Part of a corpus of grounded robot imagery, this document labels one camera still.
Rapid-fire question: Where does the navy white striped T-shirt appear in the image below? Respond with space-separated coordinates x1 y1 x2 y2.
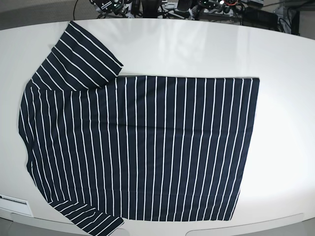
18 22 260 236

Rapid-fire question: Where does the white power strip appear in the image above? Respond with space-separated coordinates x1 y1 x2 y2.
160 0 239 17

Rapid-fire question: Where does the black box on floor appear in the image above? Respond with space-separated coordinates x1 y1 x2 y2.
242 7 278 29

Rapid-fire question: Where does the white paper label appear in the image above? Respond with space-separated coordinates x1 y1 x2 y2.
0 194 33 217

